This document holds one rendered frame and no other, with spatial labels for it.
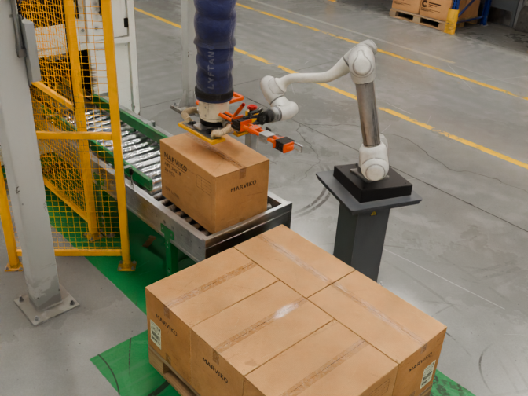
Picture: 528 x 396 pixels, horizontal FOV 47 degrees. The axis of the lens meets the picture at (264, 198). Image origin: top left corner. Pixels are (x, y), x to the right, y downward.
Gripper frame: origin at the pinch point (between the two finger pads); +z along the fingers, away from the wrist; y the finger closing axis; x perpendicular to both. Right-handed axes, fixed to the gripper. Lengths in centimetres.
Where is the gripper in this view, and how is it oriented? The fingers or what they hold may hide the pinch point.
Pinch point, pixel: (243, 123)
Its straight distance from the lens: 347.2
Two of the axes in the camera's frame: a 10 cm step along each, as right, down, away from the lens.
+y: -0.6, 8.6, 5.0
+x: -6.7, -4.1, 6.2
